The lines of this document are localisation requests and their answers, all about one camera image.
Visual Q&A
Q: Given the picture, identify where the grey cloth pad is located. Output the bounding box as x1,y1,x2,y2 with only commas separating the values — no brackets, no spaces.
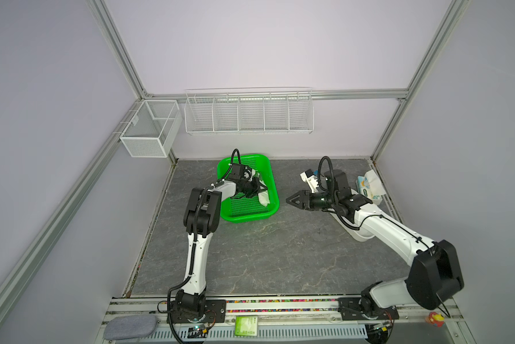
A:
103,314,158,341

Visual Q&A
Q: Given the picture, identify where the small white mesh basket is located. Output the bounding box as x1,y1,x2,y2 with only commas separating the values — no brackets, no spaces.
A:
121,100,183,159

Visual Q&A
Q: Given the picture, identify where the white oval plastic tub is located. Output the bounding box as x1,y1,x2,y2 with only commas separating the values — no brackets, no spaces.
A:
330,212,375,242

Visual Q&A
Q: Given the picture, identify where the green perforated plastic basket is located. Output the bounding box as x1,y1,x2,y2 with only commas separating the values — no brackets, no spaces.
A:
220,154,280,223

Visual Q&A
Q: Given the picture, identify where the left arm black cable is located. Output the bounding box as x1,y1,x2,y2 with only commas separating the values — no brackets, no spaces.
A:
220,148,242,181

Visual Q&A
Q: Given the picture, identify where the white slotted cable duct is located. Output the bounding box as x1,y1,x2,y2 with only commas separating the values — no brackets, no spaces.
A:
147,324,368,343

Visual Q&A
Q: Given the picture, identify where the red yellow toy figure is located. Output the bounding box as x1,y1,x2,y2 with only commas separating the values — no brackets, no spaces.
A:
426,312,445,328

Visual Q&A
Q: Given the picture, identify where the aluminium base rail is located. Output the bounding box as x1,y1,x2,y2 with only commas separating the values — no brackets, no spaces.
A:
106,293,462,325

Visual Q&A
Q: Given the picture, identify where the tissue pack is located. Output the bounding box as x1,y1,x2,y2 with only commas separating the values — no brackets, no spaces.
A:
356,170,386,206

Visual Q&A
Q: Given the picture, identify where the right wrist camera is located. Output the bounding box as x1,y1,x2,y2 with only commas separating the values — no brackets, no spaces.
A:
300,169,321,194

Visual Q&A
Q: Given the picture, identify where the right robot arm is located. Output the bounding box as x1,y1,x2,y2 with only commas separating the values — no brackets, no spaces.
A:
286,169,465,319

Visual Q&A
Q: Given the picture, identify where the long white wire shelf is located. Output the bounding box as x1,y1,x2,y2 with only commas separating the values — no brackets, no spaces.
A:
184,87,315,135

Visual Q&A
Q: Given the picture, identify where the white paper napkin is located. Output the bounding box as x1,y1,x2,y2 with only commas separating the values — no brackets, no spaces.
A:
252,172,270,207

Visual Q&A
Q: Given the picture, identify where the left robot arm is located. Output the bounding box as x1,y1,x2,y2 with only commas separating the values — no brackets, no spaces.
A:
166,163,268,319

